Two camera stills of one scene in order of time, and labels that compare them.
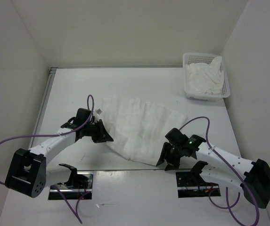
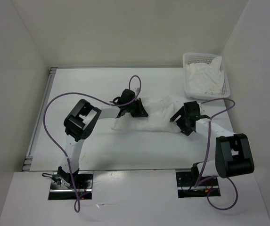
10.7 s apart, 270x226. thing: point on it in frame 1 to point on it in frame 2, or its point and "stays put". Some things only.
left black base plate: [74, 188] stays put
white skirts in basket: [203, 78] stays put
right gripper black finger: [166, 150] to [180, 112]
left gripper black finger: [102, 135] to [138, 110]
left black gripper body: [91, 129] to [128, 108]
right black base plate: [191, 184] stays put
